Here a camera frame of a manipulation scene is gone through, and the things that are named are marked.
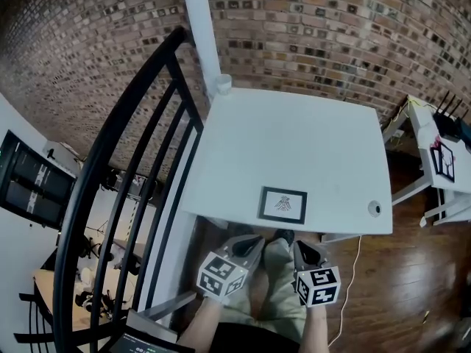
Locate black-framed white picture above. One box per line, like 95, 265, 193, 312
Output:
429, 141, 456, 183

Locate white side table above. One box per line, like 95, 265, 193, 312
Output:
382, 93, 471, 227

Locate person's black shirt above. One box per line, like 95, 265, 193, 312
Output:
216, 320, 301, 353

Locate wooden desk downstairs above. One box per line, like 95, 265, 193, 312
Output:
32, 266, 130, 331

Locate black router with antennas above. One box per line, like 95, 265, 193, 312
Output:
432, 90, 470, 143

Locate person's khaki trousers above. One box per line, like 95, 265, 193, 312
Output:
216, 237, 307, 341

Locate yellow cable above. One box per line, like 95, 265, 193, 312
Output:
389, 97, 435, 125

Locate tablet with timer screen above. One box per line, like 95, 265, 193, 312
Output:
110, 331, 178, 353

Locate white pillar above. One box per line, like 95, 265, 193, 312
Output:
180, 0, 222, 99

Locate black box device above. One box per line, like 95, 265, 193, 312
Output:
456, 115, 471, 143

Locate black glass cabinet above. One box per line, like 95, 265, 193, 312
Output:
0, 130, 77, 231

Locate person's left forearm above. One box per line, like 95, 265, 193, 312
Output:
176, 296, 226, 353

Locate black framed picture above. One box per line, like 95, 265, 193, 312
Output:
256, 185, 308, 224

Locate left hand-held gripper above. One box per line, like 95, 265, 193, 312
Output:
196, 235, 266, 306

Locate white paper cup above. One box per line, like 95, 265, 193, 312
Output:
216, 74, 233, 94

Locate grey metal bracket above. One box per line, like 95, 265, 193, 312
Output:
127, 290, 198, 342

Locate white cable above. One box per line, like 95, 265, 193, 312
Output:
327, 235, 364, 347

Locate black stair railing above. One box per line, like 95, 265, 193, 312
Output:
53, 26, 205, 353

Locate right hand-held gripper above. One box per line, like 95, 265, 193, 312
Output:
293, 240, 341, 308

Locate person's right forearm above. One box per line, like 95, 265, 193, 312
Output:
301, 305, 330, 353

